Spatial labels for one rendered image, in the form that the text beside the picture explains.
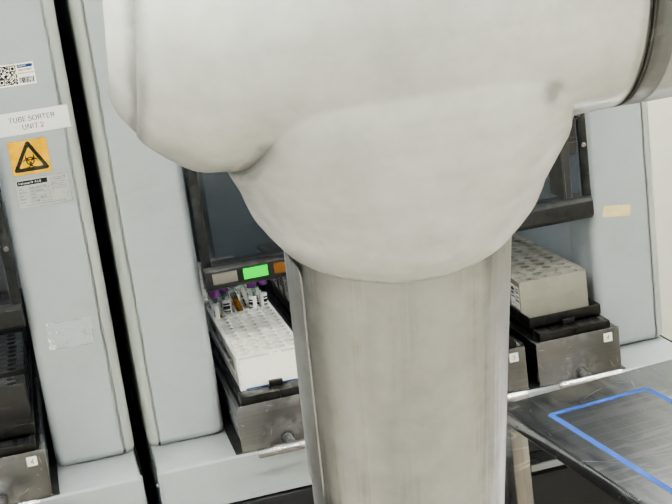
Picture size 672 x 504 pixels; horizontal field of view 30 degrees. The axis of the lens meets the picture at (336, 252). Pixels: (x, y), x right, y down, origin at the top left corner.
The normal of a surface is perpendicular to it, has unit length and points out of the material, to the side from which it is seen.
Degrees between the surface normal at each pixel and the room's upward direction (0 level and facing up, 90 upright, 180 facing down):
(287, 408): 90
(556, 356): 90
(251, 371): 90
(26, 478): 90
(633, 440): 0
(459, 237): 118
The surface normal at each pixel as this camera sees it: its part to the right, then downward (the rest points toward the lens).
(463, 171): 0.28, 0.66
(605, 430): -0.13, -0.96
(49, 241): 0.25, 0.22
